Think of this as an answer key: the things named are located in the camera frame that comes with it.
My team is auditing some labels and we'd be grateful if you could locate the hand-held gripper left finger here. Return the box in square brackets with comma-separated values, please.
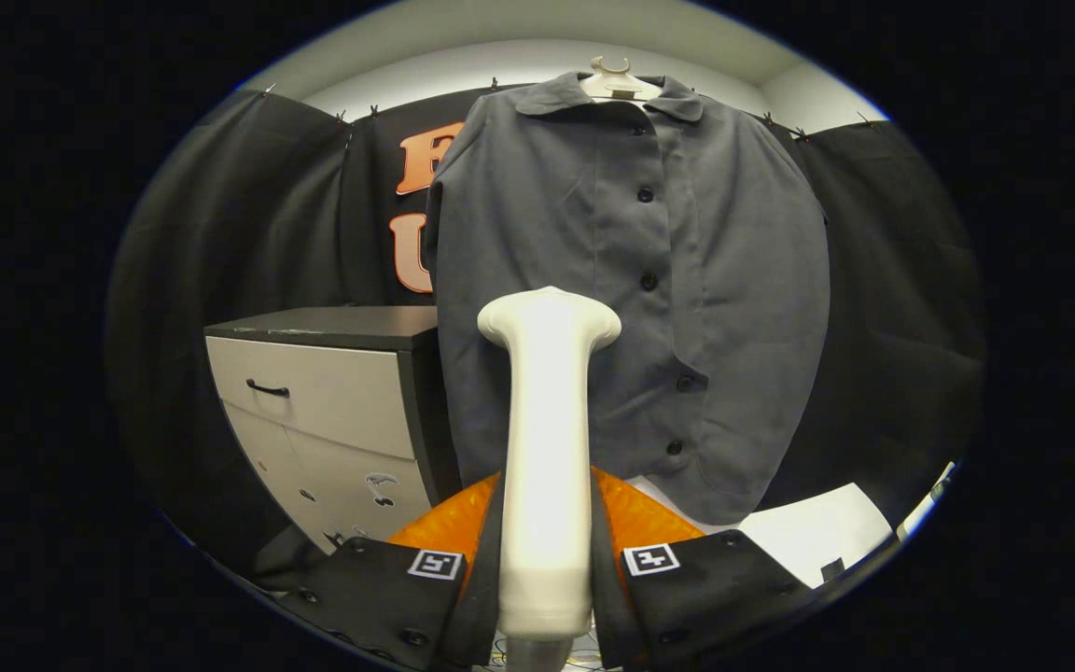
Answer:
[276, 471, 506, 668]

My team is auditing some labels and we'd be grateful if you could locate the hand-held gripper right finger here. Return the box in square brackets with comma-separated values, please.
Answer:
[589, 467, 814, 668]

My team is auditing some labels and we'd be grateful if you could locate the white garment steamer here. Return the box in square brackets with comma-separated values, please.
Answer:
[477, 286, 622, 668]

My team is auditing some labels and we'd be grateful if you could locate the grey button shirt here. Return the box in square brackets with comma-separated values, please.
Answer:
[424, 73, 832, 525]

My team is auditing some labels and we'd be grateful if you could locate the grey drawer cabinet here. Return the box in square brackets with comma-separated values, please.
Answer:
[204, 306, 459, 556]

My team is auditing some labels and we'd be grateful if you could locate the white mannequin torso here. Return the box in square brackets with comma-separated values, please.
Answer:
[579, 56, 664, 102]

